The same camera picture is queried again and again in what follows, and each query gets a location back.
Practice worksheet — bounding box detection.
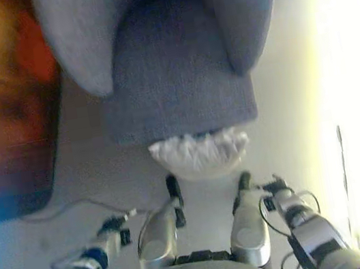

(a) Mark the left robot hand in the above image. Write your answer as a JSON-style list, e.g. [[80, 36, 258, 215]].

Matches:
[[98, 208, 145, 251]]

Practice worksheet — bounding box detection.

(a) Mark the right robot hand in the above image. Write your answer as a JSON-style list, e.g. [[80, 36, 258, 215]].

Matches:
[[258, 172, 297, 204]]

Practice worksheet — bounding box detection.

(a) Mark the white fringed cushion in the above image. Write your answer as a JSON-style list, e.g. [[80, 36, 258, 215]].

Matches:
[[145, 122, 256, 190]]

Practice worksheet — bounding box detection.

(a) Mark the silver left robot leg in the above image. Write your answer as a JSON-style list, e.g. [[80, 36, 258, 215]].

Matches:
[[125, 174, 195, 269]]

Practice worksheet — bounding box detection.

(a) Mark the silver robot leg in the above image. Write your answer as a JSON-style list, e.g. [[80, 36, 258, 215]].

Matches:
[[219, 168, 275, 269], [125, 174, 195, 269]]

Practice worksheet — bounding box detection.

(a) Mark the silver right robot leg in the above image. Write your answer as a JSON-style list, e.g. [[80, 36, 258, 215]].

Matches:
[[219, 168, 275, 269]]

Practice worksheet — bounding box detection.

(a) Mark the large glossy dark panel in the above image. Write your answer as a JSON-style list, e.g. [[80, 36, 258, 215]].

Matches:
[[0, 0, 86, 226]]

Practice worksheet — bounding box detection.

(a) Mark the grey fabric tub armchair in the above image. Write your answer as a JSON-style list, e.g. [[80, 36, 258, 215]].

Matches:
[[31, 0, 299, 161]]

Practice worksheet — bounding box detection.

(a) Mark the thin black floor cable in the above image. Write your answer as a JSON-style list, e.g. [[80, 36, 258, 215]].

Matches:
[[19, 191, 132, 234]]

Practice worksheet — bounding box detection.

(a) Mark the thin dark cord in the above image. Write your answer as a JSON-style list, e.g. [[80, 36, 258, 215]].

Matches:
[[333, 124, 357, 217]]

